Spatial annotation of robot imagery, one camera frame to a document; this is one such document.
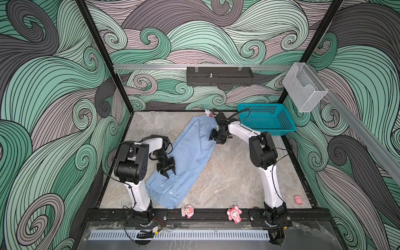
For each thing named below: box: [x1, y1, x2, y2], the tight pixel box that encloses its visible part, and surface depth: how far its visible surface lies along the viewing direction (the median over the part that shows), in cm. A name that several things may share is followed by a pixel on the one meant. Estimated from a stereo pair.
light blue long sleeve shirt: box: [144, 115, 219, 209], surface depth 90 cm
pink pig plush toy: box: [226, 205, 243, 224], surface depth 74 cm
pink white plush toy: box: [181, 204, 195, 219], surface depth 74 cm
